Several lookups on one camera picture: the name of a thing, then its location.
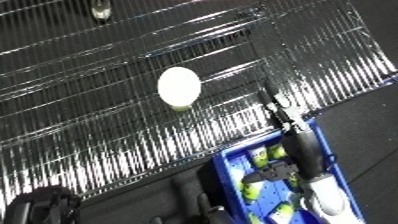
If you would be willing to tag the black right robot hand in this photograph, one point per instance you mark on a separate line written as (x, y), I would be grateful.
(303, 150)

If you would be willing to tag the pale right robot forearm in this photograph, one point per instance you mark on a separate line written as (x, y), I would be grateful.
(327, 196)

